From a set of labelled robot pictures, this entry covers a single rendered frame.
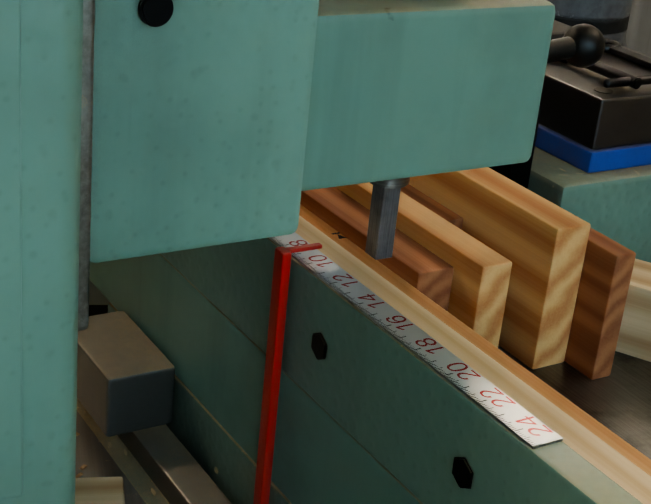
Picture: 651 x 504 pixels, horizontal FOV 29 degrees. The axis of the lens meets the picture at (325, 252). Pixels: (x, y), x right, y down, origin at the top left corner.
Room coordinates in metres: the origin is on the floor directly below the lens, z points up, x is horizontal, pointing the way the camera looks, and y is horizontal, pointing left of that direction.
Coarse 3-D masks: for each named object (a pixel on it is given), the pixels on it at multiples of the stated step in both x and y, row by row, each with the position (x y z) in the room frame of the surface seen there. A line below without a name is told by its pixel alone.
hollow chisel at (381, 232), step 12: (372, 192) 0.51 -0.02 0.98; (384, 192) 0.50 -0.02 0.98; (396, 192) 0.51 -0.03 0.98; (372, 204) 0.51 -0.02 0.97; (384, 204) 0.50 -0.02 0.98; (396, 204) 0.51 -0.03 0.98; (372, 216) 0.51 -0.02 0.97; (384, 216) 0.51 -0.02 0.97; (396, 216) 0.51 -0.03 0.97; (372, 228) 0.51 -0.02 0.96; (384, 228) 0.51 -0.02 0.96; (372, 240) 0.51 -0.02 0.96; (384, 240) 0.51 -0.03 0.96; (372, 252) 0.51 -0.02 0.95; (384, 252) 0.51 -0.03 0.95
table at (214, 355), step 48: (144, 288) 0.61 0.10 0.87; (192, 288) 0.56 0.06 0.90; (192, 336) 0.56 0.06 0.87; (240, 336) 0.52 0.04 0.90; (192, 384) 0.56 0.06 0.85; (240, 384) 0.52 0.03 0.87; (288, 384) 0.48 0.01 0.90; (576, 384) 0.50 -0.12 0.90; (624, 384) 0.51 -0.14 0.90; (240, 432) 0.51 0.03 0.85; (288, 432) 0.48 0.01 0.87; (336, 432) 0.45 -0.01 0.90; (624, 432) 0.46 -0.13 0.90; (288, 480) 0.47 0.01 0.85; (336, 480) 0.44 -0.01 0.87; (384, 480) 0.42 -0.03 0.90
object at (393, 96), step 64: (320, 0) 0.47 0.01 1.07; (384, 0) 0.48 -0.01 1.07; (448, 0) 0.49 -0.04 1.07; (512, 0) 0.50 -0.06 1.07; (320, 64) 0.45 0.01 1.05; (384, 64) 0.46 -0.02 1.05; (448, 64) 0.48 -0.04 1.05; (512, 64) 0.50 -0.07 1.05; (320, 128) 0.45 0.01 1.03; (384, 128) 0.47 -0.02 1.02; (448, 128) 0.48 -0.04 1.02; (512, 128) 0.50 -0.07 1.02
